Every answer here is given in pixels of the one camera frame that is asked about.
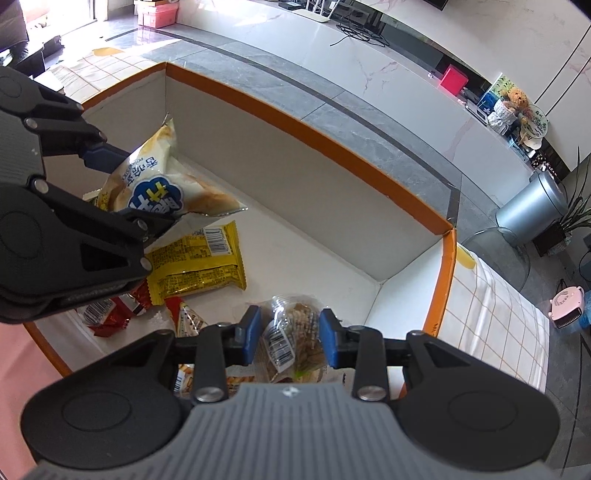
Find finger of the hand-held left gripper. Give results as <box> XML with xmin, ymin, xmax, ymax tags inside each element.
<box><xmin>22</xmin><ymin>82</ymin><xmax>133</xmax><ymax>173</ymax></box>
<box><xmin>28</xmin><ymin>178</ymin><xmax>179</xmax><ymax>289</ymax></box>

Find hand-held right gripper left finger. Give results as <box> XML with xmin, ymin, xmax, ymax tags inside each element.
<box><xmin>92</xmin><ymin>305</ymin><xmax>263</xmax><ymax>404</ymax></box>

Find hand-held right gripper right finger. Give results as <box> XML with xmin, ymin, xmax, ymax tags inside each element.
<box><xmin>320</xmin><ymin>308</ymin><xmax>503</xmax><ymax>402</ymax></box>

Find clear bag of brown snacks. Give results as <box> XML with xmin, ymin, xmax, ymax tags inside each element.
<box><xmin>256</xmin><ymin>293</ymin><xmax>340</xmax><ymax>384</ymax></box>

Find yellow white chips bag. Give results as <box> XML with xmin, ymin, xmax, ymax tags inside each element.
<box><xmin>95</xmin><ymin>117</ymin><xmax>247</xmax><ymax>227</ymax></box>

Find red peanut packet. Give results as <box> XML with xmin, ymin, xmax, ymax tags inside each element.
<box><xmin>164</xmin><ymin>296</ymin><xmax>259</xmax><ymax>398</ymax></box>

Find yellow snack packet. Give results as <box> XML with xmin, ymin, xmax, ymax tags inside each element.
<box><xmin>145</xmin><ymin>220</ymin><xmax>247</xmax><ymax>305</ymax></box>

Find red white-label snack packet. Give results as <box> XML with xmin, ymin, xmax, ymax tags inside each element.
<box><xmin>76</xmin><ymin>279</ymin><xmax>153</xmax><ymax>340</ymax></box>

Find orange cardboard box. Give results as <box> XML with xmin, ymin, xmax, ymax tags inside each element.
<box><xmin>23</xmin><ymin>61</ymin><xmax>458</xmax><ymax>402</ymax></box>

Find pink storage box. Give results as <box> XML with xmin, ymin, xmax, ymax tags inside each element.
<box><xmin>139</xmin><ymin>2</ymin><xmax>178</xmax><ymax>28</ymax></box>

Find pink mat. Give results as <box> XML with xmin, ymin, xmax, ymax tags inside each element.
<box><xmin>0</xmin><ymin>318</ymin><xmax>72</xmax><ymax>462</ymax></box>

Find clear round stool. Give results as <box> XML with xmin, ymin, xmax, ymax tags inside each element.
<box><xmin>462</xmin><ymin>226</ymin><xmax>532</xmax><ymax>291</ymax></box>

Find pink space heater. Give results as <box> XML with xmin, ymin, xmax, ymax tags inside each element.
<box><xmin>549</xmin><ymin>286</ymin><xmax>586</xmax><ymax>329</ymax></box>

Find silver trash can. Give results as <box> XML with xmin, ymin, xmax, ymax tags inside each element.
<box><xmin>496</xmin><ymin>172</ymin><xmax>568</xmax><ymax>241</ymax></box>

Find white router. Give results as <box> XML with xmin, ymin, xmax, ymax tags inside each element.
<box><xmin>302</xmin><ymin>0</ymin><xmax>335</xmax><ymax>24</ymax></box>

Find long-leaf potted plant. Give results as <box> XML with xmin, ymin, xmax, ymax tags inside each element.
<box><xmin>533</xmin><ymin>148</ymin><xmax>591</xmax><ymax>257</ymax></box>

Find white knitted pot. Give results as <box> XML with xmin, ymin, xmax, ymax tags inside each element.
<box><xmin>488</xmin><ymin>99</ymin><xmax>515</xmax><ymax>134</ymax></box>

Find pink tissue box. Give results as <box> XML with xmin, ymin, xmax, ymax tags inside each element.
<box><xmin>438</xmin><ymin>65</ymin><xmax>468</xmax><ymax>95</ymax></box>

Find green printed box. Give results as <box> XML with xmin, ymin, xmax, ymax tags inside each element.
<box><xmin>480</xmin><ymin>76</ymin><xmax>513</xmax><ymax>116</ymax></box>

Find white round hand fan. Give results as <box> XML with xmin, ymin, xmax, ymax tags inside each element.
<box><xmin>522</xmin><ymin>104</ymin><xmax>549</xmax><ymax>139</ymax></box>

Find black cables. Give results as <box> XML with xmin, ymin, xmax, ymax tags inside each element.
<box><xmin>330</xmin><ymin>21</ymin><xmax>393</xmax><ymax>47</ymax></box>

